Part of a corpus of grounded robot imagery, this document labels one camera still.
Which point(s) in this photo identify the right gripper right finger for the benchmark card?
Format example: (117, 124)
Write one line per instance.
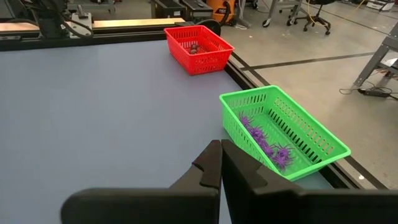
(248, 193)

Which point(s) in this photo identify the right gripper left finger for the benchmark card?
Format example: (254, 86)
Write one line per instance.
(186, 202)

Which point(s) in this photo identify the translucent smoky plastic skull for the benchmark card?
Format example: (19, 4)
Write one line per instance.
(195, 46)
(192, 52)

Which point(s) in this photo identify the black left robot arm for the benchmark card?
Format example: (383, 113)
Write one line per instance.
(46, 18)

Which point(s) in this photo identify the green plastic basket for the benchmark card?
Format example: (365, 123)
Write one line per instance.
(298, 121)

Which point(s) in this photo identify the red plastic basket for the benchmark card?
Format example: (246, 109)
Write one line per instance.
(205, 63)

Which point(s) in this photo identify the black power strip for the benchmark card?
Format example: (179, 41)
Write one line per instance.
(373, 92)

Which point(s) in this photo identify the grey wheeled cart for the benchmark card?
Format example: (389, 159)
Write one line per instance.
(275, 9)

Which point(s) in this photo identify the grey metal stand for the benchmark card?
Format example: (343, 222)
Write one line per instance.
(377, 59)

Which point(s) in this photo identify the orange shop vacuum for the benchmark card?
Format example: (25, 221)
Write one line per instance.
(219, 9)

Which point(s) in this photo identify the black office chair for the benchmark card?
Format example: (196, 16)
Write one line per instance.
(314, 18)

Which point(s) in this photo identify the white metal bracket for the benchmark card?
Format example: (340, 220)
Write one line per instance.
(81, 23)

